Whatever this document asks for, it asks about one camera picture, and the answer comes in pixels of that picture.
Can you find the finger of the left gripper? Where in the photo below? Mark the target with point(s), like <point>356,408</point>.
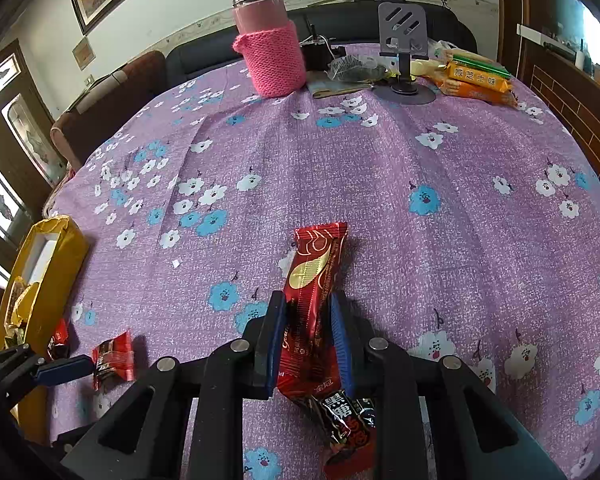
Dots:
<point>62,371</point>
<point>17,363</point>

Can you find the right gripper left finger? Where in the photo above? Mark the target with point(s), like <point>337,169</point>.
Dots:
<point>185,419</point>

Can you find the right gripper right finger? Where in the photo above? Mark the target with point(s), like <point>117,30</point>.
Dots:
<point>432,417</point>

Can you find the red black candy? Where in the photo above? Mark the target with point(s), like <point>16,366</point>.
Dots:
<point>59,345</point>
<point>113,358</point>

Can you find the yellow snack pouch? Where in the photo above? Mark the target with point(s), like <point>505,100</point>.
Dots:
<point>23,305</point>

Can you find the long red chocolate bar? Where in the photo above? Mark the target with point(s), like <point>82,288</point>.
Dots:
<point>308,370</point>

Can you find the yellow rimmed white tray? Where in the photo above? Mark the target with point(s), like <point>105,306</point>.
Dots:
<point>52,255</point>

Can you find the wooden glass door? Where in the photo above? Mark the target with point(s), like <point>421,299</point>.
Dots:
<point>30,166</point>

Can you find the brown armchair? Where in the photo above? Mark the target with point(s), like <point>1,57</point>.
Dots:
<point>106,107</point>

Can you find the wooden tv cabinet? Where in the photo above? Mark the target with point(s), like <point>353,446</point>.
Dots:
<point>572,95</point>

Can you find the orange biscuit boxes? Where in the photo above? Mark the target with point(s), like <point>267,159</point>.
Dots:
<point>460,73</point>

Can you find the pink knitted thermos bottle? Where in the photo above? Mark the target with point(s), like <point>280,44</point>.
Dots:
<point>268,42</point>

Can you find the clear plastic bag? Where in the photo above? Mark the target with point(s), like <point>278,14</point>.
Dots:
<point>357,69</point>

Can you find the grey phone stand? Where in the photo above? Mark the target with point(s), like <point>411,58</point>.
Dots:
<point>403,35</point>

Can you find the black leather sofa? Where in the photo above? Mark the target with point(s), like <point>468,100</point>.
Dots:
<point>353,22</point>

